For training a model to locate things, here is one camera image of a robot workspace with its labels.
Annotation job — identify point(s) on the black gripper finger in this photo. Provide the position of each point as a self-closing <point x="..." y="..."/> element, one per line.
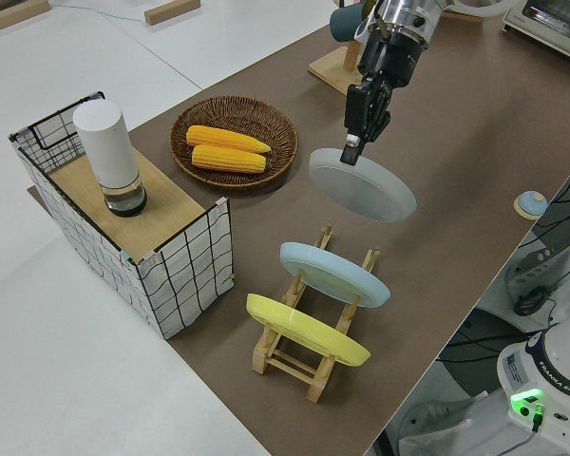
<point x="355" y="114"/>
<point x="379" y="114"/>

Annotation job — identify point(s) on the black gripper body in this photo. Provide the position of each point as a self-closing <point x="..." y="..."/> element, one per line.
<point x="394" y="59"/>

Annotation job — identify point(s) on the gray plate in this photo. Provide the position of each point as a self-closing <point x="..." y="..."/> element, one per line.
<point x="370" y="190"/>

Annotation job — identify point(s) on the light blue plate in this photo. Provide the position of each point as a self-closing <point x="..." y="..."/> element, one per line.
<point x="332" y="275"/>

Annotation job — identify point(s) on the yellow plate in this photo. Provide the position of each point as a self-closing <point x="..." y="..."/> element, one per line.
<point x="304" y="328"/>

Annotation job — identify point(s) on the wooden plate rack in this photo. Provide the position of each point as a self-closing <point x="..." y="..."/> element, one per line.
<point x="285" y="366"/>

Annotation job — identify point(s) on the wooden mug stand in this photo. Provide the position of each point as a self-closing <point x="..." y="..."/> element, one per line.
<point x="332" y="71"/>

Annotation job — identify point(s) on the dark teal mug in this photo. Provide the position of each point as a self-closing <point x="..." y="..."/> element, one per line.
<point x="346" y="23"/>

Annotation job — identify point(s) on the brown table mat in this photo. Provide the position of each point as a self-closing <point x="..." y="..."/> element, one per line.
<point x="456" y="142"/>

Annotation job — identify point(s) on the yellow corn cob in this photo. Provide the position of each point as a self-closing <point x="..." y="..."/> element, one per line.
<point x="228" y="138"/>
<point x="228" y="160"/>

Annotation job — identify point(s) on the white toaster oven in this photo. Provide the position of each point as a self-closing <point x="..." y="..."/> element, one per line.
<point x="546" y="24"/>

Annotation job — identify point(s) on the round wicker basket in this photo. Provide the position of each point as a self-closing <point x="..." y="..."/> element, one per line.
<point x="190" y="157"/>

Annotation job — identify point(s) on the wooden block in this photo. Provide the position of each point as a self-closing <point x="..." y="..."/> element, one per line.
<point x="14" y="14"/>
<point x="171" y="12"/>

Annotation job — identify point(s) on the light wooden board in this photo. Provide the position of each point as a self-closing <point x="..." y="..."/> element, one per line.
<point x="161" y="209"/>

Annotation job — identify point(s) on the white cylindrical bottle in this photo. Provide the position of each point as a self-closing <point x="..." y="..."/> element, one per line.
<point x="107" y="147"/>

